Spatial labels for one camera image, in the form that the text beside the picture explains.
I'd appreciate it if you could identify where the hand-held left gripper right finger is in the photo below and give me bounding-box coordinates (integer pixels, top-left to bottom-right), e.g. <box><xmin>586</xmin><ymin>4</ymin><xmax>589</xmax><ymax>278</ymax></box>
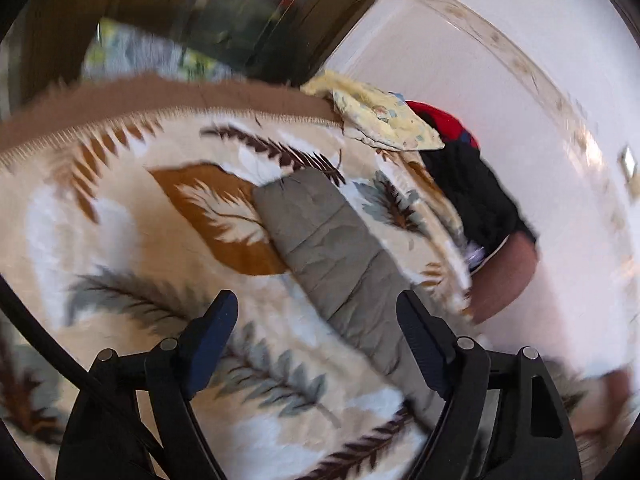
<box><xmin>395</xmin><ymin>289</ymin><xmax>583</xmax><ymax>480</ymax></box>

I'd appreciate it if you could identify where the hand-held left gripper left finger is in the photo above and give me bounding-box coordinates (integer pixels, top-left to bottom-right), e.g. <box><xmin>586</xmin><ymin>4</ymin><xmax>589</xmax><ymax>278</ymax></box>
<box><xmin>55</xmin><ymin>289</ymin><xmax>240</xmax><ymax>480</ymax></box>

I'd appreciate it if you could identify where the grey quilted hooded jacket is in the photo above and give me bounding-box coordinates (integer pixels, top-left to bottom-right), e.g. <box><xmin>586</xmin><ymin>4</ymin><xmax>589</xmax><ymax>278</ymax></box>
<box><xmin>252</xmin><ymin>167</ymin><xmax>466</xmax><ymax>433</ymax></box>

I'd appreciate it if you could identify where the leaf-print plush blanket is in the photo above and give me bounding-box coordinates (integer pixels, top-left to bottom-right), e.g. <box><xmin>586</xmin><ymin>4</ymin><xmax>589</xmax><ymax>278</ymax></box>
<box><xmin>0</xmin><ymin>105</ymin><xmax>626</xmax><ymax>480</ymax></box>

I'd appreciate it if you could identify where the black and red garment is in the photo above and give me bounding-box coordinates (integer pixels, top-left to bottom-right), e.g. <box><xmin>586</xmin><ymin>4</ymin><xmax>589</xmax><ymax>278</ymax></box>
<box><xmin>405</xmin><ymin>100</ymin><xmax>538</xmax><ymax>273</ymax></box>

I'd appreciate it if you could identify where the yellow printed cloth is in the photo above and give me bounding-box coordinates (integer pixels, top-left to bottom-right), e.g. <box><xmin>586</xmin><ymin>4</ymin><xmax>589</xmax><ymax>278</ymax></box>
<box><xmin>300</xmin><ymin>70</ymin><xmax>446</xmax><ymax>152</ymax></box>

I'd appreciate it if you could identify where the brown quilted sofa cover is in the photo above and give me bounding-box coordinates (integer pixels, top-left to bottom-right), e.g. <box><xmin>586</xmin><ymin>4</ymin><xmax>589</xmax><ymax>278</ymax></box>
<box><xmin>0</xmin><ymin>72</ymin><xmax>346</xmax><ymax>161</ymax></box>

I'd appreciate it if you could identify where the floral patterned cloth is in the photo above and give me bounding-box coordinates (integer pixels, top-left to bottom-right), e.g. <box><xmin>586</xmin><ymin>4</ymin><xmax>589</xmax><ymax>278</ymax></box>
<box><xmin>82</xmin><ymin>17</ymin><xmax>236</xmax><ymax>83</ymax></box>

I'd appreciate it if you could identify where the wooden door with glass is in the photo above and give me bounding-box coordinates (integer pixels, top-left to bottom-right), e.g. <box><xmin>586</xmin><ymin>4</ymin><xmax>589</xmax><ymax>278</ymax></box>
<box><xmin>15</xmin><ymin>0</ymin><xmax>416</xmax><ymax>91</ymax></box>

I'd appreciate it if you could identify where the black cable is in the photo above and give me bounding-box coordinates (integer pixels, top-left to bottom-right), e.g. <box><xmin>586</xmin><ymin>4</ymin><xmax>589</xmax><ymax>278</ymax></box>
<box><xmin>0</xmin><ymin>277</ymin><xmax>166</xmax><ymax>471</ymax></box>

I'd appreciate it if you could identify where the beige wall switch plate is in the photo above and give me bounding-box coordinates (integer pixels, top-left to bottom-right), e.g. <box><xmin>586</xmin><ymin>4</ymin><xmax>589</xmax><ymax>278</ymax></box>
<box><xmin>619</xmin><ymin>146</ymin><xmax>638</xmax><ymax>181</ymax></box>

